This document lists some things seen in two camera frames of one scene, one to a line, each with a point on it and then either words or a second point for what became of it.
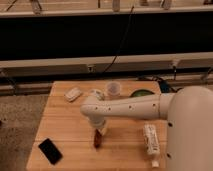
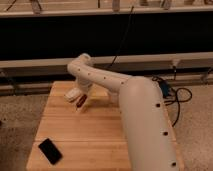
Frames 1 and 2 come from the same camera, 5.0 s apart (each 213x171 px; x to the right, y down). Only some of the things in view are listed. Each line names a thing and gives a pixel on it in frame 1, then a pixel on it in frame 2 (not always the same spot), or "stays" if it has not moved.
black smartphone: (51, 151) stays
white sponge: (73, 94) stays
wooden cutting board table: (67, 140) stays
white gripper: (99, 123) to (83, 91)
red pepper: (97, 140) to (81, 101)
